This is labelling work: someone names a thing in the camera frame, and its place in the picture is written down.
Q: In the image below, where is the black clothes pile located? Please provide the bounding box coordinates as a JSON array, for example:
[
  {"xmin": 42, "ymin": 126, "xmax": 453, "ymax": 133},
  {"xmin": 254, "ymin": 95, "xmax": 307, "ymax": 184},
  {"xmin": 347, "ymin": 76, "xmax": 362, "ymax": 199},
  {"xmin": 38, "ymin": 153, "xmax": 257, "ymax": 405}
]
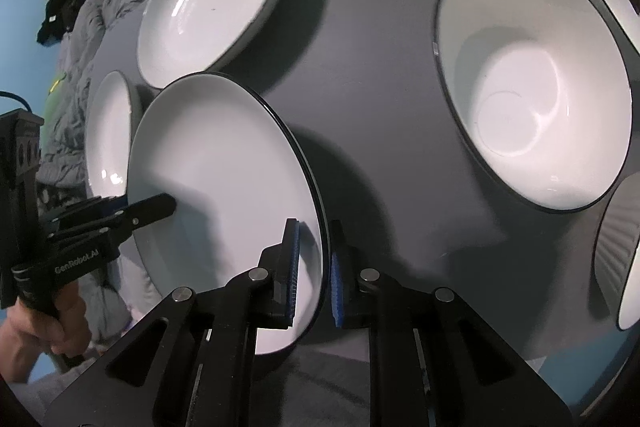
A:
[{"xmin": 37, "ymin": 0, "xmax": 86, "ymax": 46}]

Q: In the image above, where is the grey quilted duvet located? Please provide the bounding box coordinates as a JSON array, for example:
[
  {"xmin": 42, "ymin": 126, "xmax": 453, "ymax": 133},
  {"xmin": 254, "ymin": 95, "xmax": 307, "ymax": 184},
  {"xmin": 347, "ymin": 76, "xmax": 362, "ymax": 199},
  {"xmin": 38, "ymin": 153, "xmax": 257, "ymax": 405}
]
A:
[{"xmin": 36, "ymin": 0, "xmax": 146, "ymax": 188}]

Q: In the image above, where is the person's left hand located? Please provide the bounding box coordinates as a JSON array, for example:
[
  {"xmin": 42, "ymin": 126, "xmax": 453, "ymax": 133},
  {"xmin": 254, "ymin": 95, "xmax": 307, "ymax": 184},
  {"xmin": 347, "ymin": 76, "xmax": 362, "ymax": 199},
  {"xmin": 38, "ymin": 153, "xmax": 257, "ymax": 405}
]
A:
[{"xmin": 1, "ymin": 282, "xmax": 91, "ymax": 384}]

